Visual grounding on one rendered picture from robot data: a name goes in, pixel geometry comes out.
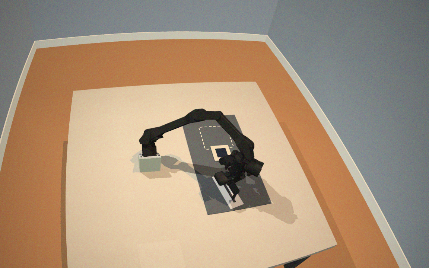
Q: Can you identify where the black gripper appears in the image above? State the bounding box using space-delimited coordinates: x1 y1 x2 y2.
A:
214 162 252 186

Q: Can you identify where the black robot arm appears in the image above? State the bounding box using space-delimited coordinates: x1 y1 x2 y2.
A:
139 108 264 177

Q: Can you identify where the dark grey rectangular mat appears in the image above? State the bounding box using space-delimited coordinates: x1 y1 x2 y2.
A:
183 120 271 215

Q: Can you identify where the cream square tile with dark centre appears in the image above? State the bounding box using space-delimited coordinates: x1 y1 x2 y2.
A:
210 145 231 162

